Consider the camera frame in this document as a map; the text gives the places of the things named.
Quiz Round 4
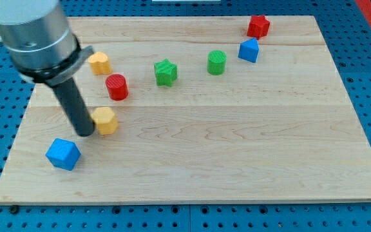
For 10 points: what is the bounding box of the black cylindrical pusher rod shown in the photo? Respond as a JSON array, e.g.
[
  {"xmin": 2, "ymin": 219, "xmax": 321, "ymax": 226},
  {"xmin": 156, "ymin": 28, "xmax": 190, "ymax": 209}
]
[{"xmin": 52, "ymin": 77, "xmax": 95, "ymax": 137}]

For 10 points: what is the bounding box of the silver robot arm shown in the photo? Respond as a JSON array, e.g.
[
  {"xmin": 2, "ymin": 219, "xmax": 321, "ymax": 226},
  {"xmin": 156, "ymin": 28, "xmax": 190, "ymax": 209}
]
[{"xmin": 0, "ymin": 0, "xmax": 95, "ymax": 137}]

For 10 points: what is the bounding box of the green star block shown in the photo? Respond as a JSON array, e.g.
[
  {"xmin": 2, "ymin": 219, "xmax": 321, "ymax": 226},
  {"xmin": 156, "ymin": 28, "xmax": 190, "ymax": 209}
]
[{"xmin": 154, "ymin": 59, "xmax": 178, "ymax": 87}]

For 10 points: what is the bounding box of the wooden board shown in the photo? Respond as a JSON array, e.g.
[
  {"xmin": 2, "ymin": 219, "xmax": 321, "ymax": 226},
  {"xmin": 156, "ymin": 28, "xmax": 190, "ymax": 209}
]
[{"xmin": 0, "ymin": 15, "xmax": 371, "ymax": 206}]

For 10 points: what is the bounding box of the red star block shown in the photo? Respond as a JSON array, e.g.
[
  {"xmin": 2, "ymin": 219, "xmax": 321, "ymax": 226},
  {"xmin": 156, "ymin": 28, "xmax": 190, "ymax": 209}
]
[{"xmin": 246, "ymin": 15, "xmax": 271, "ymax": 39}]

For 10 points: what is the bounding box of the yellow hexagon block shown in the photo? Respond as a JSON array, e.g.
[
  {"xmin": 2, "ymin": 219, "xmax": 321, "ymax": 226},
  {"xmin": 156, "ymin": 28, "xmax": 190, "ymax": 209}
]
[{"xmin": 91, "ymin": 107, "xmax": 119, "ymax": 135}]

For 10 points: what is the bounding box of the blue cube block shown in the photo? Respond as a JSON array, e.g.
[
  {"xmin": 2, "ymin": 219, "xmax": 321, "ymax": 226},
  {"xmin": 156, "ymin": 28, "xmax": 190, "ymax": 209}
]
[{"xmin": 46, "ymin": 138, "xmax": 81, "ymax": 171}]

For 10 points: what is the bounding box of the red cylinder block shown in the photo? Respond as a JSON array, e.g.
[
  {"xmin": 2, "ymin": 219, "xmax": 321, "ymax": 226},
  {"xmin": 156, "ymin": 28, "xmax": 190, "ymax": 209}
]
[{"xmin": 105, "ymin": 74, "xmax": 129, "ymax": 101}]

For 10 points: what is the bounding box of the yellow heart block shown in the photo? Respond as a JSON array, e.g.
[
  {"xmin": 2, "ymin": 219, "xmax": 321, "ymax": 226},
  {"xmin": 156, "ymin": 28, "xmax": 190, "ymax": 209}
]
[{"xmin": 88, "ymin": 52, "xmax": 112, "ymax": 75}]

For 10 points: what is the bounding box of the green cylinder block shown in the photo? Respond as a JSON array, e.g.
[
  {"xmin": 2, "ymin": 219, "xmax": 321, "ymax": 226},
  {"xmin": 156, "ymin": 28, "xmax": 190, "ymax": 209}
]
[{"xmin": 207, "ymin": 50, "xmax": 227, "ymax": 75}]

